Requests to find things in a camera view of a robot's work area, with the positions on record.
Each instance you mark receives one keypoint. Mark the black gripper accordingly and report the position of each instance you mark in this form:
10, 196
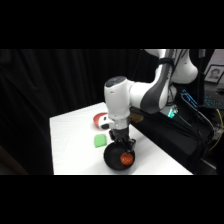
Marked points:
120, 134

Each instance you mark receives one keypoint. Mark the red orange patterned ball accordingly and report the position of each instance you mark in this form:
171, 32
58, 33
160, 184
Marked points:
127, 159

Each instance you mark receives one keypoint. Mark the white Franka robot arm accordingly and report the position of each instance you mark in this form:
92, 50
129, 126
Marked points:
150, 93

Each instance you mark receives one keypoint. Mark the black plastic bowl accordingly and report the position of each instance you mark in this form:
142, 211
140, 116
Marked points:
113, 159

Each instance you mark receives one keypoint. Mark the red plastic bowl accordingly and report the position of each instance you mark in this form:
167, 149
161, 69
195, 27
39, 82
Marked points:
99, 119

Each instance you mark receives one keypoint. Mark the green soft block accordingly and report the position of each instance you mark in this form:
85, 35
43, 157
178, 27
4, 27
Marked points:
100, 141

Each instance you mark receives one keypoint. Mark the black robot stand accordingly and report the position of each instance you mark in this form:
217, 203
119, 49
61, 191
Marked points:
166, 140

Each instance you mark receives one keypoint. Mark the small green light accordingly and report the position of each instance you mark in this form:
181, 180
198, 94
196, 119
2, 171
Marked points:
172, 112

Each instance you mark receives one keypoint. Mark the teal-lit keyboard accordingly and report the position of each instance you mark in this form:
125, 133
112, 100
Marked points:
213, 101

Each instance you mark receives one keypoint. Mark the black curtain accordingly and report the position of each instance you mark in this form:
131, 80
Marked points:
36, 83

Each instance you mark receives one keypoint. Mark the framed portrait picture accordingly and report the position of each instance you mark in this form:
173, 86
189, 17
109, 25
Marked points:
214, 73

